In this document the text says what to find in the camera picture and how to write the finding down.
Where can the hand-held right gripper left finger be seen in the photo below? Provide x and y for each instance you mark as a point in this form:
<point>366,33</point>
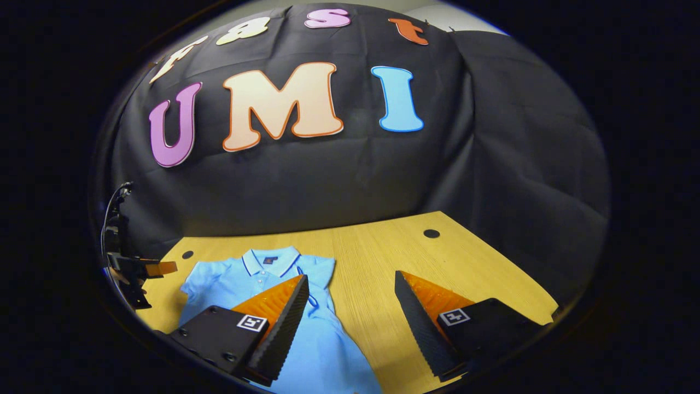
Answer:
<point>284,328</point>

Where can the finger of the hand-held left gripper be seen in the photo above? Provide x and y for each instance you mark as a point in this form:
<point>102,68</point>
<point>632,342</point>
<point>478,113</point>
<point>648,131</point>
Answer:
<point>161,268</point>

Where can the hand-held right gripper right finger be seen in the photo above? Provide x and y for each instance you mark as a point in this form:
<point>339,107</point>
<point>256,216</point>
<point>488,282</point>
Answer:
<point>418,328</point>

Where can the light blue T-shirt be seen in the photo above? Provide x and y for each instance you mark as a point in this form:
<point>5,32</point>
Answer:
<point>328,350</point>

